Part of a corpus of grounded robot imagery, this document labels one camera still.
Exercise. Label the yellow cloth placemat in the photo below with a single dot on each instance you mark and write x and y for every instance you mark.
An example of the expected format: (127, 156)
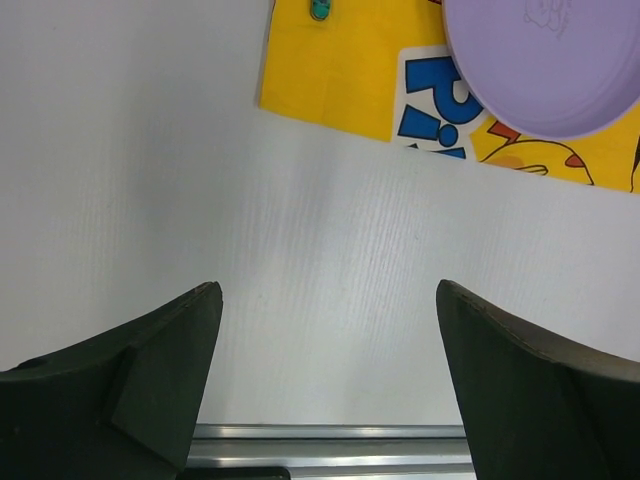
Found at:
(381, 69)

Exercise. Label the aluminium front rail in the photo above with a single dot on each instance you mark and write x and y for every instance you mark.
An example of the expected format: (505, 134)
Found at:
(330, 452)

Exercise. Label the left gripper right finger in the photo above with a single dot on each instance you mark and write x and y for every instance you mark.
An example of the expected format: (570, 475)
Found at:
(534, 404)

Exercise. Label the purple plastic plate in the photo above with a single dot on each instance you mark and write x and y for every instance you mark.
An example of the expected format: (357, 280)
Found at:
(549, 69)

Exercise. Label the fork with green handle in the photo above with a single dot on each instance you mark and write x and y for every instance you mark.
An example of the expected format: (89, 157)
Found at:
(320, 9)

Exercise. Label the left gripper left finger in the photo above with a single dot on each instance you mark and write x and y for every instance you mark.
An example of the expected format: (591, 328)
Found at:
(120, 405)

